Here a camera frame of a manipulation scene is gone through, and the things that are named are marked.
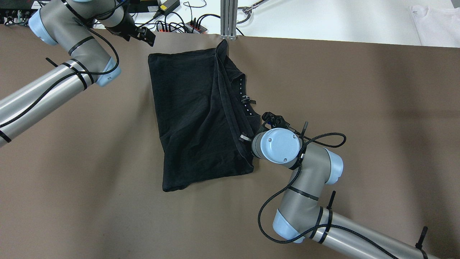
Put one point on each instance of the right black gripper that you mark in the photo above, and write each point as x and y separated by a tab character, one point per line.
245	137

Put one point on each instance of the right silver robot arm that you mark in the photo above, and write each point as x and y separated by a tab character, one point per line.
293	214

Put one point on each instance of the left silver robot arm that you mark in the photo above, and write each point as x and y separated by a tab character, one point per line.
67	56

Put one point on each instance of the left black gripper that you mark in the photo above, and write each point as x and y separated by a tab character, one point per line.
125	26

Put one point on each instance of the black power adapter brick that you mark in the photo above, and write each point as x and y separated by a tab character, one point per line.
143	6

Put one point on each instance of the black t-shirt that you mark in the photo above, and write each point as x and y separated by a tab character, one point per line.
202	109

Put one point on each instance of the aluminium cell frame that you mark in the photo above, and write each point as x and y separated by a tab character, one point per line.
228	14

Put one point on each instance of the grey USB hub orange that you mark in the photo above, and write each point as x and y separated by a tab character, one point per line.
194	27

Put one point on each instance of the grabber reaching tool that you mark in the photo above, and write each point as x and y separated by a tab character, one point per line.
248	10

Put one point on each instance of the white cloth on table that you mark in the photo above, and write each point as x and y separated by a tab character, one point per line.
436	26

